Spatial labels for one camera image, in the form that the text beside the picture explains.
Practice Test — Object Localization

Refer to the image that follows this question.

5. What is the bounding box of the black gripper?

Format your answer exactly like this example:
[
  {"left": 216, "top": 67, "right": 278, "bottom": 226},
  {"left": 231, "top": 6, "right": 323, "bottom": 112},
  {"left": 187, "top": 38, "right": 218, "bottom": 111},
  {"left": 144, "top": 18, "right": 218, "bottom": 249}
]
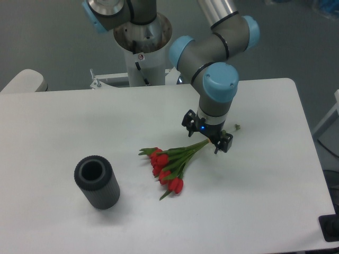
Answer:
[{"left": 182, "top": 110, "right": 233, "bottom": 154}]

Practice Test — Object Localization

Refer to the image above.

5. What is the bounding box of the red tulip bouquet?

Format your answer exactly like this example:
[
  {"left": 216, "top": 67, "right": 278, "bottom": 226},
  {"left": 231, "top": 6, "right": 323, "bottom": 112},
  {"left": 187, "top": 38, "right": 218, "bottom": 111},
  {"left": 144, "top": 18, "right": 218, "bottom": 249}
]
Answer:
[{"left": 139, "top": 138, "right": 212, "bottom": 200}]

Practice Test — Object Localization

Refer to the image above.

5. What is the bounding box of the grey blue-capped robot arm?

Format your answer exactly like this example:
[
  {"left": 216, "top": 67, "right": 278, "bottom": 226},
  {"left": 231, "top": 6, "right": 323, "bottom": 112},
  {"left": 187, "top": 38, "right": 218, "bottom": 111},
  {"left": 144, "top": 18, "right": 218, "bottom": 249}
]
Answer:
[{"left": 82, "top": 1, "right": 260, "bottom": 152}]

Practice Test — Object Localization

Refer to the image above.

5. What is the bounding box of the dark grey ribbed vase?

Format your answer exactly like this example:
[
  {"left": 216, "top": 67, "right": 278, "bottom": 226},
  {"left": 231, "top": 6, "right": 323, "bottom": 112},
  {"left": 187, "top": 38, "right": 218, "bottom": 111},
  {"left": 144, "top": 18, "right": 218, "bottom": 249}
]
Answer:
[{"left": 74, "top": 155, "right": 120, "bottom": 210}]

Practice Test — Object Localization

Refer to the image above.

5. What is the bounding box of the black box at table edge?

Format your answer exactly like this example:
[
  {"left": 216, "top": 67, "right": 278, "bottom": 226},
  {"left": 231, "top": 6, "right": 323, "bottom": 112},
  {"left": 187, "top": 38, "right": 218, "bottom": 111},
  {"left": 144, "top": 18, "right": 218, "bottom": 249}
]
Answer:
[{"left": 318, "top": 214, "right": 338, "bottom": 242}]

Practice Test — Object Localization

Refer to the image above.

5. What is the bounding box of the blue plastic bag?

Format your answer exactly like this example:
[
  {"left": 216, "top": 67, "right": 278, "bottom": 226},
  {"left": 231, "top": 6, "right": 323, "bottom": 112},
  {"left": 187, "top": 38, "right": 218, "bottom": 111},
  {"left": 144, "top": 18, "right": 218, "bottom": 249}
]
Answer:
[{"left": 311, "top": 0, "right": 338, "bottom": 19}]

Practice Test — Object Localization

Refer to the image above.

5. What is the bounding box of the white chair armrest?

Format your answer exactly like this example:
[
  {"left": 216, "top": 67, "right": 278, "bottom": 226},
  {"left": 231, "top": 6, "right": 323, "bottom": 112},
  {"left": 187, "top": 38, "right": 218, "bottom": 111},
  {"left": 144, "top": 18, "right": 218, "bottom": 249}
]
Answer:
[{"left": 1, "top": 69, "right": 48, "bottom": 95}]

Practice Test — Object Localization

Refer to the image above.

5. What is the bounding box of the white pedestal base bracket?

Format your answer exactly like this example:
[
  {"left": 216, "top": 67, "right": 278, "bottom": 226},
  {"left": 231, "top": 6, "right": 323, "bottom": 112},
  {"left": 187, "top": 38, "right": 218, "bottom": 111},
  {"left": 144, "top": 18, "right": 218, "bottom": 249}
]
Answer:
[{"left": 90, "top": 67, "right": 185, "bottom": 89}]

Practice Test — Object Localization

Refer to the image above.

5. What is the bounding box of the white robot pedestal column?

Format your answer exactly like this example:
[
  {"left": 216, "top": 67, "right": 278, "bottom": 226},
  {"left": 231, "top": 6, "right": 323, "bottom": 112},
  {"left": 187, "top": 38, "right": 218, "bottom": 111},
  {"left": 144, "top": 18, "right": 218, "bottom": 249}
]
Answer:
[{"left": 113, "top": 13, "right": 172, "bottom": 87}]

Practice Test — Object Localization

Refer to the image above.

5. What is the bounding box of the black cable on pedestal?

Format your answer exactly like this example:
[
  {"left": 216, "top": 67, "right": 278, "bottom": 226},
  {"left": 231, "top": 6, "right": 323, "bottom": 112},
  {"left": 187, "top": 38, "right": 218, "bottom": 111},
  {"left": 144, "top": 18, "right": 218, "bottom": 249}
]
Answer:
[{"left": 131, "top": 39, "right": 151, "bottom": 86}]

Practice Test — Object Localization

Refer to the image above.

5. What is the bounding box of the white furniture frame right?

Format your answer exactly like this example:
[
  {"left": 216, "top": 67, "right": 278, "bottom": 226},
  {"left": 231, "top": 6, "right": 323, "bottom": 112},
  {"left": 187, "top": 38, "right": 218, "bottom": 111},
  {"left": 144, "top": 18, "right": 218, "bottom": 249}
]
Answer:
[{"left": 311, "top": 90, "right": 338, "bottom": 140}]

